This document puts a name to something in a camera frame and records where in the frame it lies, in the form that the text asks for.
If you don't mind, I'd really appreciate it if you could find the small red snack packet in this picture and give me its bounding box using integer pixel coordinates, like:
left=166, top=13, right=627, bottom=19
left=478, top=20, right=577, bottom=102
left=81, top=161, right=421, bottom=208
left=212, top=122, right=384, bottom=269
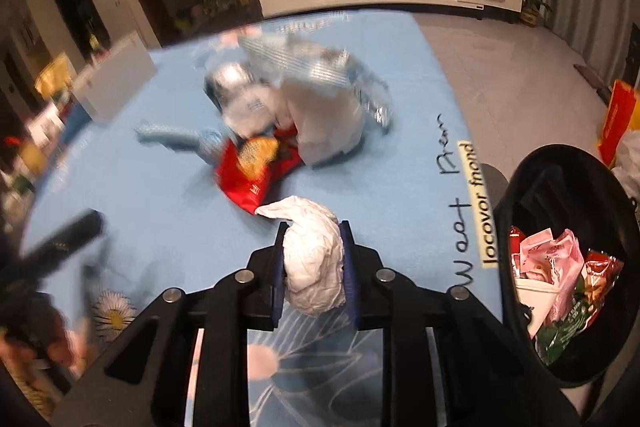
left=508, top=227, right=524, bottom=280

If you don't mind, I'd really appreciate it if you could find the blue face mask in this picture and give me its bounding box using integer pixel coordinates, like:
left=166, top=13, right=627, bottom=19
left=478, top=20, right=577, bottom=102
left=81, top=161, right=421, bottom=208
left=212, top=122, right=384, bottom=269
left=135, top=119, right=224, bottom=158

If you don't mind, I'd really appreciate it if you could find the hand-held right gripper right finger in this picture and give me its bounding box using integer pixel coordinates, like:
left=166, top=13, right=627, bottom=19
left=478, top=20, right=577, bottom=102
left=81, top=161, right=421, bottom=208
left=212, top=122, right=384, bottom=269
left=339, top=221, right=583, bottom=427

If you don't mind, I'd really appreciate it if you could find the small potted plant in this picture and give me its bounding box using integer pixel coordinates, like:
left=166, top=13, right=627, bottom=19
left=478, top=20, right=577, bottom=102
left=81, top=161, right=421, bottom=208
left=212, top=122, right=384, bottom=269
left=520, top=0, right=554, bottom=28

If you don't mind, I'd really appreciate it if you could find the white plastic bag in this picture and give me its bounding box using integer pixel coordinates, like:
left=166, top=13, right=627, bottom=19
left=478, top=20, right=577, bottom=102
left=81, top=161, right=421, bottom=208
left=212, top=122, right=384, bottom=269
left=272, top=72, right=366, bottom=168

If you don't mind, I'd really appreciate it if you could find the pink plastic bag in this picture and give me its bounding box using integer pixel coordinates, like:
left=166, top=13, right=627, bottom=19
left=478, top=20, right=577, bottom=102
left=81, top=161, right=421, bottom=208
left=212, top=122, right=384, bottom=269
left=517, top=228, right=584, bottom=323

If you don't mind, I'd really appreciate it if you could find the silver and white pouch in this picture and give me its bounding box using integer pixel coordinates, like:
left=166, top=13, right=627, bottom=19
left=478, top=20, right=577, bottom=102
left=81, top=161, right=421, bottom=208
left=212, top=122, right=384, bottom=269
left=204, top=61, right=277, bottom=140

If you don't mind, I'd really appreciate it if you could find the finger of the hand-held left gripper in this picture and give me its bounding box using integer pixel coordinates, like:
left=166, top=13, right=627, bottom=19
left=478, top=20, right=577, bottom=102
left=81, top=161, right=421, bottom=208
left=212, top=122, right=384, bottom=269
left=0, top=209, right=107, bottom=298

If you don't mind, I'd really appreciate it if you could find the orange woven bag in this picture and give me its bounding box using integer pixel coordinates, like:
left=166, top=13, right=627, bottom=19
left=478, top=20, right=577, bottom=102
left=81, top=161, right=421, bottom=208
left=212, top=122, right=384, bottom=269
left=597, top=79, right=640, bottom=168

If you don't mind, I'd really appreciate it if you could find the light blue printed tablecloth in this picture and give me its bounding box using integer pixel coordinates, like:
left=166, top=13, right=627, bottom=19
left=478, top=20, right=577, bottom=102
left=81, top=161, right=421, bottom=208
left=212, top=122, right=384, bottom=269
left=20, top=11, right=507, bottom=427

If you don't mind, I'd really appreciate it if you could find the large red snack packet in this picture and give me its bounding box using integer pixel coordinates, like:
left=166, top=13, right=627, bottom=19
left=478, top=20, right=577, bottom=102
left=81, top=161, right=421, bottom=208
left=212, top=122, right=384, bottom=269
left=215, top=134, right=304, bottom=216

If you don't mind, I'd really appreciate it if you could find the white box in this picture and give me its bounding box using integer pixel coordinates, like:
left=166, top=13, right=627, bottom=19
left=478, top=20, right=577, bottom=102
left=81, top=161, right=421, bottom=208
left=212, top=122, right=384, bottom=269
left=72, top=32, right=159, bottom=126

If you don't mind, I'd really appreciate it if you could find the black trash bin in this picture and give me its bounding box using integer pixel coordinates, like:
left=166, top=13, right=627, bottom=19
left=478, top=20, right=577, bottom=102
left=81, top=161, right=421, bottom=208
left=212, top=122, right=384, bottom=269
left=492, top=144, right=640, bottom=383

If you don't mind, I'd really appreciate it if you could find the yellow packet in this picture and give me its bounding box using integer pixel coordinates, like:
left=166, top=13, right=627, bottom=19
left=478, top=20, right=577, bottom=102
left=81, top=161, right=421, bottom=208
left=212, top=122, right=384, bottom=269
left=35, top=54, right=74, bottom=98

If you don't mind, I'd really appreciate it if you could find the green and red snack packet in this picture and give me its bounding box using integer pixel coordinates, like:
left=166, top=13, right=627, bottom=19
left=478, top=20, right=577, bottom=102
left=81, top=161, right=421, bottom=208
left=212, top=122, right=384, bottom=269
left=536, top=249, right=626, bottom=366

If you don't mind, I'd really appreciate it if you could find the white tissue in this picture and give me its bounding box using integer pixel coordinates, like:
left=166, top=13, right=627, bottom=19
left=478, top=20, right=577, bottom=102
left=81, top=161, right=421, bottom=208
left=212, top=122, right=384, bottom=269
left=255, top=196, right=347, bottom=316

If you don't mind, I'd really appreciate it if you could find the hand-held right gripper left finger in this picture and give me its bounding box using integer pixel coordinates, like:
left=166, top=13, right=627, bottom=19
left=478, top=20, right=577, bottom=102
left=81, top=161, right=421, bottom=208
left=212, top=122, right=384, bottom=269
left=50, top=224, right=291, bottom=427

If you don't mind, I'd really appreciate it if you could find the person's left hand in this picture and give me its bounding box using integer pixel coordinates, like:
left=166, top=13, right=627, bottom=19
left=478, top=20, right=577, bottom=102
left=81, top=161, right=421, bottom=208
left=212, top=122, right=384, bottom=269
left=0, top=327, right=87, bottom=373

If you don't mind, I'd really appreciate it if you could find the dark red doormat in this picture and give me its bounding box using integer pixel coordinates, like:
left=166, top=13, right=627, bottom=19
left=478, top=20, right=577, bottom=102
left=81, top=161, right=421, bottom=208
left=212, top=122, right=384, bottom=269
left=574, top=64, right=614, bottom=90

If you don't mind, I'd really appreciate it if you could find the white sack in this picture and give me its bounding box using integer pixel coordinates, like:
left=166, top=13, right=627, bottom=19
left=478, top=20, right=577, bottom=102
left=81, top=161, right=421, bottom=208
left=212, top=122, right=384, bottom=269
left=612, top=129, right=640, bottom=210

